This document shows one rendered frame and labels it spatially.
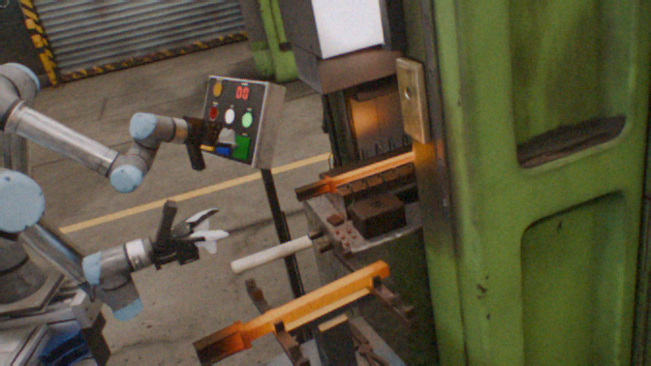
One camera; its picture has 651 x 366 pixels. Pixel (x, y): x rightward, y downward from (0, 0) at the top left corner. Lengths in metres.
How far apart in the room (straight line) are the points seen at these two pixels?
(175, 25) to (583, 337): 8.33
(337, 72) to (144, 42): 8.09
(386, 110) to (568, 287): 0.72
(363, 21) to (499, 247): 0.58
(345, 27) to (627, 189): 0.72
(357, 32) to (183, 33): 8.11
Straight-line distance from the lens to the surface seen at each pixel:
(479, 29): 1.04
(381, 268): 1.14
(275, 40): 6.29
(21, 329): 1.94
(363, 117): 1.72
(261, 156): 1.86
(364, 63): 1.39
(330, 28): 1.29
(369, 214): 1.39
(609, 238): 1.49
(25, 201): 1.32
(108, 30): 9.38
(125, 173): 1.59
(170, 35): 9.35
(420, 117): 1.19
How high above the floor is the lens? 1.67
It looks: 26 degrees down
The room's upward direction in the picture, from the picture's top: 12 degrees counter-clockwise
